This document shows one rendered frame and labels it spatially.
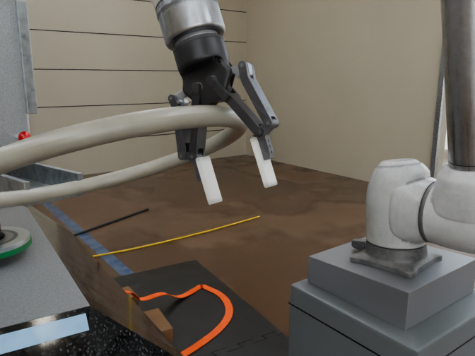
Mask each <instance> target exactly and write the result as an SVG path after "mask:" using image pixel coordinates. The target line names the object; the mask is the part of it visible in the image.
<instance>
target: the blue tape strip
mask: <svg viewBox="0 0 475 356"><path fill-rule="evenodd" d="M88 330H89V327H88V321H87V318H86V314H80V315H77V316H72V317H69V318H65V319H60V320H58V321H53V322H49V323H46V324H41V325H38V326H33V327H30V328H25V329H22V330H19V331H14V332H10V333H5V334H2V335H0V355H1V354H4V353H7V352H11V351H14V350H19V349H22V348H26V347H30V346H32V345H37V344H40V343H45V342H47V341H51V340H55V339H58V338H63V337H66V336H70V335H73V334H76V333H80V332H84V331H88Z"/></svg>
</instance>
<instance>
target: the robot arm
mask: <svg viewBox="0 0 475 356"><path fill-rule="evenodd" d="M150 1H151V3H152V4H153V6H154V8H155V10H156V16H157V19H158V22H159V23H160V28H161V31H162V34H163V38H164V40H165V45H166V47H167V48H168V49H169V50H171V51H173V54H174V57H175V61H176V64H177V68H178V71H179V73H180V75H181V77H182V80H183V86H182V90H181V91H179V92H178V93H177V94H176V95H169V96H168V101H169V103H170V106H171V107H178V106H187V105H188V104H189V102H188V101H187V98H188V97H189V98H190V99H191V100H192V103H191V105H217V104H218V103H219V102H226V103H227V104H228V105H229V106H230V108H231V109H232V110H233V111H234V112H235V113H236V115H238V116H239V118H240V119H241V120H242V121H243V122H244V123H245V125H246V126H247V127H248V128H249V130H250V131H251V132H252V133H253V134H254V135H253V136H254V137H252V138H251V139H250V141H251V144H252V148H253V151H254V155H255V158H256V161H257V165H258V168H259V172H260V175H261V177H262V181H263V184H264V187H265V188H267V187H270V186H275V185H277V181H276V177H275V174H274V170H273V167H272V164H271V160H270V159H272V158H274V150H273V148H272V144H271V140H270V138H269V134H270V133H271V131H272V130H274V129H275V128H276V127H278V126H279V121H278V119H277V117H276V115H275V113H274V111H273V109H272V108H271V105H270V104H269V102H268V100H267V98H266V96H265V94H264V93H263V91H262V89H261V87H260V85H259V84H258V82H257V79H256V76H255V72H254V65H253V64H251V63H249V62H246V61H240V62H239V64H238V65H234V66H233V65H232V64H231V63H230V62H229V56H228V52H227V49H226V46H225V42H224V39H223V35H224V33H225V25H224V22H223V18H222V15H221V11H220V9H219V5H218V0H150ZM440 5H441V20H442V49H443V64H444V79H445V109H446V124H447V153H448V162H446V163H445V164H444V166H443V167H442V168H441V169H440V171H439V172H438V174H437V179H434V178H432V177H430V170H429V169H428V168H427V167H426V166H425V165H424V164H423V163H422V162H419V161H418V160H416V159H413V158H402V159H393V160H384V161H382V162H381V163H380V164H379V165H378V166H377V167H376V168H375V169H374V171H373V173H372V175H371V178H370V181H369V183H368V188H367V192H366V200H365V229H366V239H353V241H352V242H351V246H352V247H353V248H355V249H357V250H359V251H360V252H358V253H355V254H351V255H350V262H352V263H359V264H363V265H366V266H370V267H373V268H378V269H380V270H384V271H388V272H391V273H396V274H398V275H400V276H402V277H405V278H415V277H416V275H417V274H418V273H420V272H421V271H422V270H424V269H426V268H427V267H429V266H430V265H432V264H434V263H435V262H439V261H442V254H440V253H438V252H434V251H428V246H427V242H429V243H432V244H437V245H439V246H441V247H445V248H448V249H453V250H456V251H461V252H465V253H469V254H475V0H440ZM235 74H236V76H237V77H238V78H239V79H240V80H241V82H242V84H243V86H244V88H245V90H246V92H247V94H248V95H249V97H250V99H251V101H252V104H253V105H254V107H255V109H256V111H257V113H258V115H259V116H260V118H261V120H262V122H263V123H262V122H261V121H260V119H259V118H258V117H257V116H256V115H255V113H254V112H253V111H252V110H251V109H250V108H249V107H248V106H247V105H246V104H245V102H244V101H243V100H242V99H241V97H240V95H239V94H238V93H237V92H236V90H235V89H234V88H233V82H234V79H235ZM206 132H207V127H201V128H194V129H182V130H176V131H175V136H176V143H177V154H178V158H179V159H180V160H189V161H191V162H192V164H193V167H194V171H195V175H196V177H197V180H198V182H202V184H203V187H204V191H205V194H206V198H207V201H208V204H209V205H211V204H214V203H218V202H221V201H222V197H221V193H220V190H219V188H218V183H217V180H216V176H215V173H214V170H213V166H212V164H211V159H210V157H209V156H204V154H205V146H206Z"/></svg>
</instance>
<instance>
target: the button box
mask: <svg viewBox="0 0 475 356"><path fill-rule="evenodd" d="M14 2H15V9H16V22H17V29H18V42H19V50H20V62H21V69H22V77H23V89H24V96H25V110H26V114H37V100H36V93H35V79H34V71H33V58H32V50H31V43H30V29H29V21H28V7H27V1H21V0H15V1H14Z"/></svg>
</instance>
